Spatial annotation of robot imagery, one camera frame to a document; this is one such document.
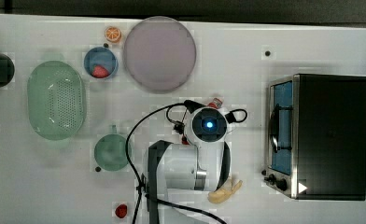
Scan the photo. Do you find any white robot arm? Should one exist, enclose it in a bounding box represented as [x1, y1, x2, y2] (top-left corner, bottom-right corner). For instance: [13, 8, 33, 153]
[143, 106, 231, 224]

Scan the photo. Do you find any grey round plate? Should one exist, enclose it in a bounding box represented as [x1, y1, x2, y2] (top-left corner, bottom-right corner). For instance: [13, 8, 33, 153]
[123, 16, 197, 92]

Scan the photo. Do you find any peeled banana toy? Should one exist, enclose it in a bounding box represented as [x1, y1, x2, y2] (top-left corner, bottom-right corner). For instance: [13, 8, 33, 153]
[208, 177, 243, 204]

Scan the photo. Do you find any red strawberry toy in bowl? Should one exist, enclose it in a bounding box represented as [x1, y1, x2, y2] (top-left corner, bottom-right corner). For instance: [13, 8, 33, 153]
[91, 65, 109, 78]

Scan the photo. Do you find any blue bowl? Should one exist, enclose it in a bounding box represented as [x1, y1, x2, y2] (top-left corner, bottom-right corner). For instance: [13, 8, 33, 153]
[83, 47, 119, 78]

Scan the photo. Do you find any orange slice toy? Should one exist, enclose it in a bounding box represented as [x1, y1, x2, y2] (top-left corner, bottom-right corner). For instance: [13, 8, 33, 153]
[105, 26, 122, 43]

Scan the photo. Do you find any red strawberry toy on table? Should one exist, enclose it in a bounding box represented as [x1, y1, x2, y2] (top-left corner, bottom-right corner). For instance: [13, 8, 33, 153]
[115, 204, 128, 218]

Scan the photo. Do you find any green perforated colander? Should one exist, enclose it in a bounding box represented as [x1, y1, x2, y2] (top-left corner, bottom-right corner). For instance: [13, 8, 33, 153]
[27, 61, 85, 141]

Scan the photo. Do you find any black toaster oven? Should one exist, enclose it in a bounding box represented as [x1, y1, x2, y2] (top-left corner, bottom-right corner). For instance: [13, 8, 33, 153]
[262, 74, 366, 201]

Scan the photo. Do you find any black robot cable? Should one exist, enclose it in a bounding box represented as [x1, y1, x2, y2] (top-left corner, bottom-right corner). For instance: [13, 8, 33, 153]
[124, 100, 248, 224]

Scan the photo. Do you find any green cup with handle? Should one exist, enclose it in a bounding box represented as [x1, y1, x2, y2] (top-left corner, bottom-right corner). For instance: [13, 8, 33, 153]
[94, 125, 132, 172]

